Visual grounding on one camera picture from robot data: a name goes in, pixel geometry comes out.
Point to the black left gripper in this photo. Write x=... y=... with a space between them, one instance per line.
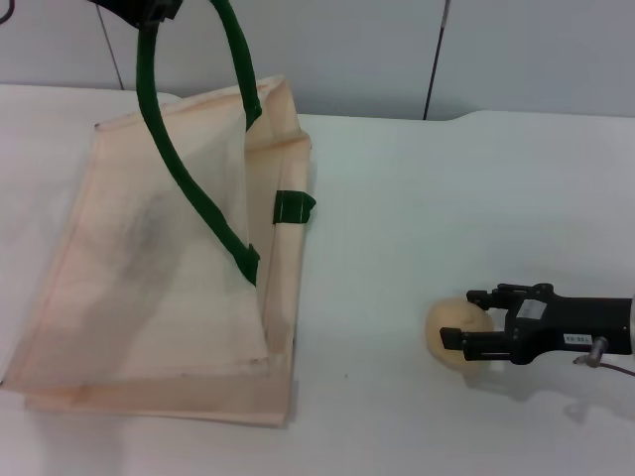
x=124 y=10

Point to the round egg yolk pastry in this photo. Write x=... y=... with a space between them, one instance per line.
x=446 y=315

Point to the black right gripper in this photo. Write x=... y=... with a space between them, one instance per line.
x=580 y=322

